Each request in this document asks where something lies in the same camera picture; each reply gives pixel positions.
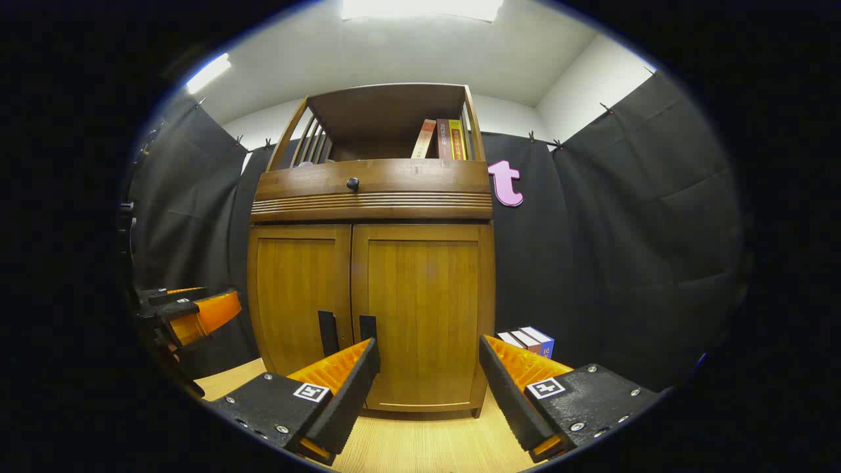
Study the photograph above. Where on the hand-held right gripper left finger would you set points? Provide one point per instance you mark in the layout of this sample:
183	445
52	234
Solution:
348	401

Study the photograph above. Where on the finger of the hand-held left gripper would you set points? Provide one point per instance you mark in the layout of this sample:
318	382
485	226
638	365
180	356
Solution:
164	297
210	314

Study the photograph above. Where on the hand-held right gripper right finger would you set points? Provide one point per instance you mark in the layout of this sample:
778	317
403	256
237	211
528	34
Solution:
512	401

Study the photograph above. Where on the wooden cabinet door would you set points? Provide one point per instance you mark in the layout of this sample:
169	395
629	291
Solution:
289	295
427	295

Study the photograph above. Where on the wooden double-door shoe cabinet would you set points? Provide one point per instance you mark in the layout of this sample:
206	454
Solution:
394	177

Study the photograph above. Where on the reddish brown book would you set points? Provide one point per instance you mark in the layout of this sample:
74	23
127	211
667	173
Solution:
527	340

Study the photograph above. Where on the blue book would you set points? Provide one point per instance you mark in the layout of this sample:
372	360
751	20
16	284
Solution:
544	341

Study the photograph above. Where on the round black drawer knob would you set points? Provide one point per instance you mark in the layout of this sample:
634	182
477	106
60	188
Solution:
353	184

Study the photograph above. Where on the black backdrop cloth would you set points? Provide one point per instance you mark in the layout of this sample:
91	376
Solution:
624	230

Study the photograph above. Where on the small ceiling light panel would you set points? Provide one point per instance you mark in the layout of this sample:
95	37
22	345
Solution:
208	73

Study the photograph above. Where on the maroon book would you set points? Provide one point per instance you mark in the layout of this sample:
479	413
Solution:
443	139

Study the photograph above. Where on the beige and red book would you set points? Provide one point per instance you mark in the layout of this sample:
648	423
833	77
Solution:
424	139

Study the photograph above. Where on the large ceiling light panel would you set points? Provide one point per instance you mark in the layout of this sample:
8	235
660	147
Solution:
420	9

